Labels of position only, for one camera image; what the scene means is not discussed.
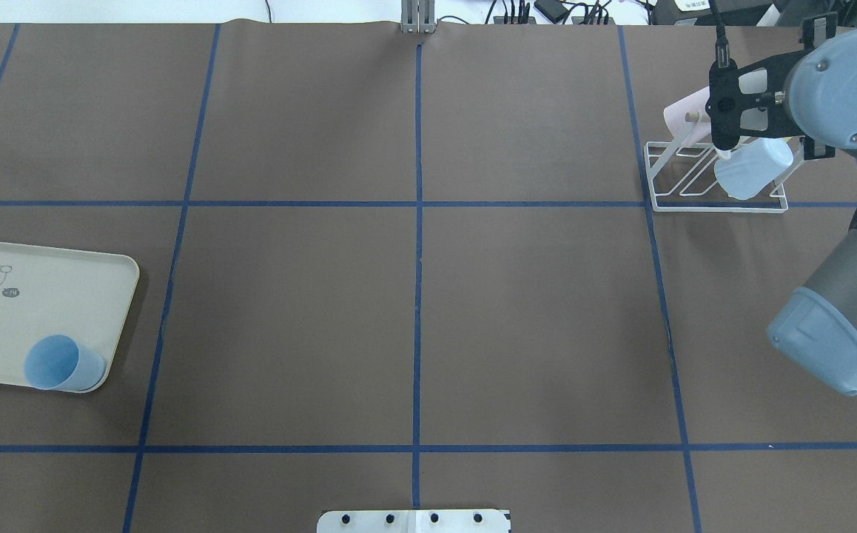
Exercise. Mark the cream serving tray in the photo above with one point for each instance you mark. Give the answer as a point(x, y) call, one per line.
point(49, 291)

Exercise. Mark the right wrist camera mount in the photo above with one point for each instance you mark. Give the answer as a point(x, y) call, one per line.
point(754, 100)

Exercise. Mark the white wire cup rack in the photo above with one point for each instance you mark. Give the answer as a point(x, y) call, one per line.
point(682, 178)

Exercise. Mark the light blue ikea cup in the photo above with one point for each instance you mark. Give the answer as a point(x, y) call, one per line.
point(60, 363)

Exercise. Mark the pink ikea cup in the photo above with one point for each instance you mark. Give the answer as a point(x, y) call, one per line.
point(674, 116)

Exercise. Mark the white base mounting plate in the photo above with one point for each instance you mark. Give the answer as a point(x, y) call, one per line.
point(416, 520)

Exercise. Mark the aluminium frame post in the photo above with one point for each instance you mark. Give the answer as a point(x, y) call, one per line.
point(418, 16)

